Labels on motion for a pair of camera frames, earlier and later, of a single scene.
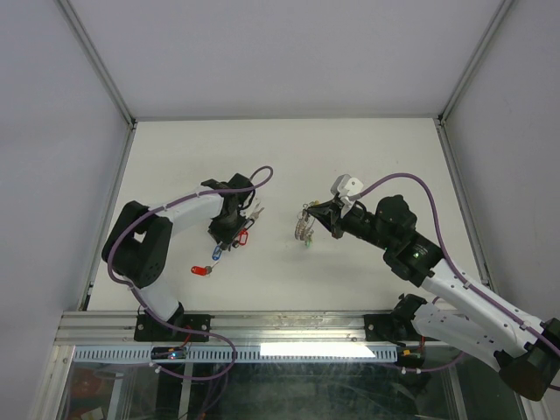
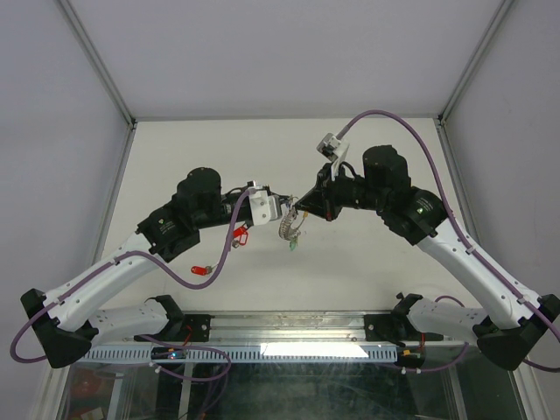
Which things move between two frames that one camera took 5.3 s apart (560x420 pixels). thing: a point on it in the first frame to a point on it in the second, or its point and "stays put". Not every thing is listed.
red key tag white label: x=242 y=237 stays put
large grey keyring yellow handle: x=305 y=222 to x=285 y=230
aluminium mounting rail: x=330 y=326 stays put
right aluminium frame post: x=472 y=61 stays put
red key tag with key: x=204 y=270 stays put
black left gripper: x=226 y=237 to x=282 y=199
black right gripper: x=329 y=214 to x=321 y=199
